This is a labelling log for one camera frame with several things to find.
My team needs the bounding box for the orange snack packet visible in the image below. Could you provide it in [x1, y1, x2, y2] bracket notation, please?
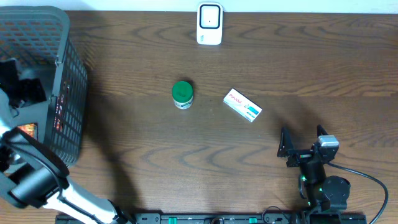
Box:
[18, 123, 38, 140]

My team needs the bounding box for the white Panadol medicine box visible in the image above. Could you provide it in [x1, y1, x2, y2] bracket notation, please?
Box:
[223, 88, 262, 122]

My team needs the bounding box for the green lid jar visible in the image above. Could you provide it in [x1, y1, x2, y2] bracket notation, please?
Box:
[172, 81, 193, 110]

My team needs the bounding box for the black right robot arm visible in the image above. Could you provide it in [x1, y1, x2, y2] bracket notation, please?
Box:
[277, 125, 351, 212]

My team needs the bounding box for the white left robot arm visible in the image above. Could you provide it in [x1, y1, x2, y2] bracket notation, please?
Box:
[1, 58, 136, 223]

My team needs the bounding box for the white barcode scanner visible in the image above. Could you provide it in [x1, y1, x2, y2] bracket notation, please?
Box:
[197, 2, 223, 45]

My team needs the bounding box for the grey plastic basket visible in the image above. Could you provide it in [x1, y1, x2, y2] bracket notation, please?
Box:
[1, 6, 88, 166]

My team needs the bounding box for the black camera cable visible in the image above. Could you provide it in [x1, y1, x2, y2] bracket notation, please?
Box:
[325, 161, 389, 224]

